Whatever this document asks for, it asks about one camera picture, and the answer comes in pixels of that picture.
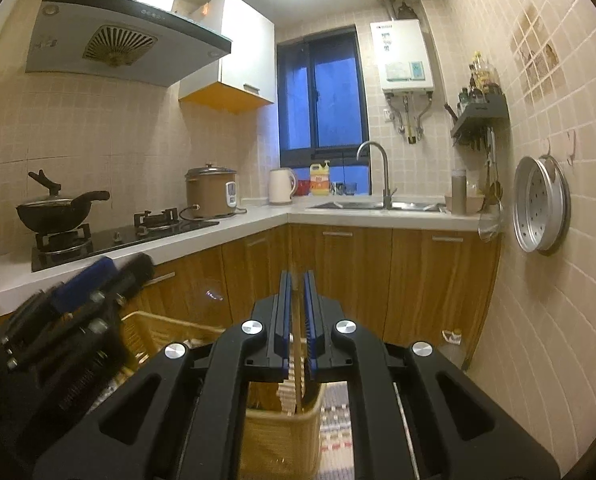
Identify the black gas stove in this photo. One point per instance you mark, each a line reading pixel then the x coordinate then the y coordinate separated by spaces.
pixel 123 237

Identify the water heater pipes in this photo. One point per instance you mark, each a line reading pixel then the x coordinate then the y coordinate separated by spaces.
pixel 412 135

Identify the yellow plastic slotted basket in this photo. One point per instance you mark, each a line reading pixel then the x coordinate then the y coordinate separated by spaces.
pixel 278 440

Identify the brown rice cooker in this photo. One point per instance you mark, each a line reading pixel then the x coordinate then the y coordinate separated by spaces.
pixel 205 195

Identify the dark framed window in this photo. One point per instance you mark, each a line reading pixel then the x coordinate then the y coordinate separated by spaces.
pixel 328 95

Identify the black wok with lid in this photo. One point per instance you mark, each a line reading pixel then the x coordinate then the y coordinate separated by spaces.
pixel 53 215

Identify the clear wall hook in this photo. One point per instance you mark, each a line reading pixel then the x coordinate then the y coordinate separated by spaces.
pixel 571 147

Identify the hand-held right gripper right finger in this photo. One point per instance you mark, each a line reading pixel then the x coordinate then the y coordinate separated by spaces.
pixel 310 330

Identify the white gas water heater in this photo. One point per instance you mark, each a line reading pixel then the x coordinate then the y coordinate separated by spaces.
pixel 400 50

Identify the row of seasoning bottles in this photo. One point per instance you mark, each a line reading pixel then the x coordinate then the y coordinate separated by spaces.
pixel 480 77

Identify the round metal steamer tray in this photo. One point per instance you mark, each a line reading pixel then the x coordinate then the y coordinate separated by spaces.
pixel 535 205

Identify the wooden base cabinets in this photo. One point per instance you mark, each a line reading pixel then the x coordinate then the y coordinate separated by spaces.
pixel 428 285

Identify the hanging metal ladle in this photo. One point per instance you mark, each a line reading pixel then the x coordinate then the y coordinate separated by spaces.
pixel 493 195

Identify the steel kitchen faucet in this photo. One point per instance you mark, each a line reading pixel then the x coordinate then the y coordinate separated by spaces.
pixel 385 180

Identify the yellow detergent bottle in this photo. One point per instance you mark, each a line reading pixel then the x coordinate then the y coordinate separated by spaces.
pixel 320 180

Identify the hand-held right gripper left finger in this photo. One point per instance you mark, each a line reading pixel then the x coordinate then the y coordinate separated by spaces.
pixel 284 320

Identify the grey range hood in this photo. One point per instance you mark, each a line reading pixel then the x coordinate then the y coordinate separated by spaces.
pixel 68 25

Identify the white wall cabinet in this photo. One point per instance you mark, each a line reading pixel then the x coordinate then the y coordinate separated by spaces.
pixel 243 45

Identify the cream electric kettle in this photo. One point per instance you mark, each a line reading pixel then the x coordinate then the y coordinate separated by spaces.
pixel 282 187

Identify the steel sink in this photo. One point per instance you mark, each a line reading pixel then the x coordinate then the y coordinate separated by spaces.
pixel 368 206

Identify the metal exhaust pipe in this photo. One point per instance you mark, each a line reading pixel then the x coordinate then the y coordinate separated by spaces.
pixel 388 7

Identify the beige bowl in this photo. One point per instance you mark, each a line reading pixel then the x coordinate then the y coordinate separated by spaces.
pixel 474 204

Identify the white kitchen countertop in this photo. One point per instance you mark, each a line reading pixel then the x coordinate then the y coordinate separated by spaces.
pixel 258 217

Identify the grey wall spice rack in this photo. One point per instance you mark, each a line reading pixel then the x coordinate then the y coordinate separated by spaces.
pixel 483 110

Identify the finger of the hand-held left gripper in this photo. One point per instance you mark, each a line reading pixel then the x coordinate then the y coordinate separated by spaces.
pixel 83 280
pixel 133 272

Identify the red cup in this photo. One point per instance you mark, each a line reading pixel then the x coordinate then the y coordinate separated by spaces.
pixel 303 188

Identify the brown canister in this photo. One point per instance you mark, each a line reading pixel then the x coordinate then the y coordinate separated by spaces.
pixel 459 192

